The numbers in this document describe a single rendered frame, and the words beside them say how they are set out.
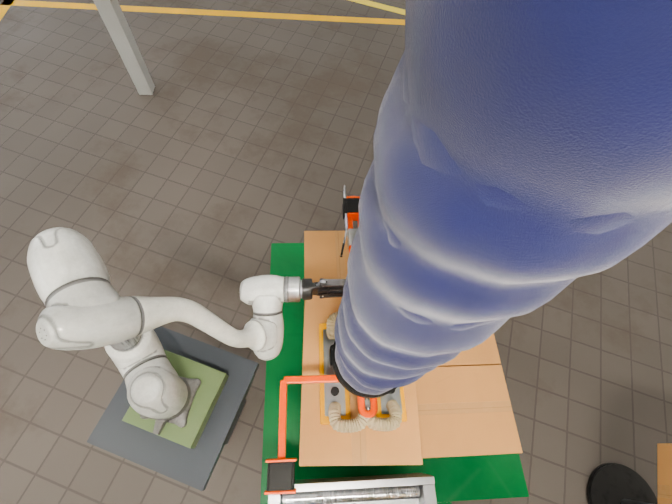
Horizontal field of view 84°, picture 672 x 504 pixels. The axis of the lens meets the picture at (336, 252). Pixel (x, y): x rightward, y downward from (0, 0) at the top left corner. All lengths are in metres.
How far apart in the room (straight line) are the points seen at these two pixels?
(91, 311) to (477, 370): 1.70
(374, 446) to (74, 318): 0.94
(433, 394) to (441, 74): 1.83
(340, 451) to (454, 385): 0.84
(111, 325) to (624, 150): 0.92
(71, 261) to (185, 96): 3.05
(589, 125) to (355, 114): 3.49
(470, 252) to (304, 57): 4.04
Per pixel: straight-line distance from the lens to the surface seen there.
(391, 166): 0.29
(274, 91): 3.86
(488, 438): 2.05
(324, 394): 1.34
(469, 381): 2.05
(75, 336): 0.95
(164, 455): 1.77
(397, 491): 1.92
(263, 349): 1.31
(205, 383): 1.68
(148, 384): 1.46
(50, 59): 4.81
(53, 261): 1.03
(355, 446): 1.36
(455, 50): 0.20
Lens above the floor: 2.42
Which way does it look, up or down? 62 degrees down
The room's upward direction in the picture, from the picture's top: 7 degrees clockwise
